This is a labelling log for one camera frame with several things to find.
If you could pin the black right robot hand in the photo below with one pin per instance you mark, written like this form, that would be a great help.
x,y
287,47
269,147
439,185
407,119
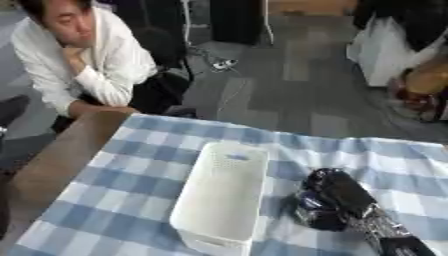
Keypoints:
x,y
337,200

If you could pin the white plastic basket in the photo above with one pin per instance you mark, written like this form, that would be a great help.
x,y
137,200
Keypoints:
x,y
221,196

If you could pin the yellow and red object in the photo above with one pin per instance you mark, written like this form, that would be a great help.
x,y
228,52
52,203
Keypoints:
x,y
423,90

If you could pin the white bag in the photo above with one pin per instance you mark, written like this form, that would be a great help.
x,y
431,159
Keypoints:
x,y
385,53

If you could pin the white power strip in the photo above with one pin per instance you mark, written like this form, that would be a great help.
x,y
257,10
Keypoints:
x,y
224,63

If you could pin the black cabinet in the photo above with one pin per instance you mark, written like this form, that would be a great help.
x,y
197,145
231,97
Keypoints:
x,y
236,20

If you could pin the black office chair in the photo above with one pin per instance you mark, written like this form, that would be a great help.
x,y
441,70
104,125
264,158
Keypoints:
x,y
166,53

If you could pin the person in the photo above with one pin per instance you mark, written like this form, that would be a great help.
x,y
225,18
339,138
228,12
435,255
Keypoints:
x,y
81,60

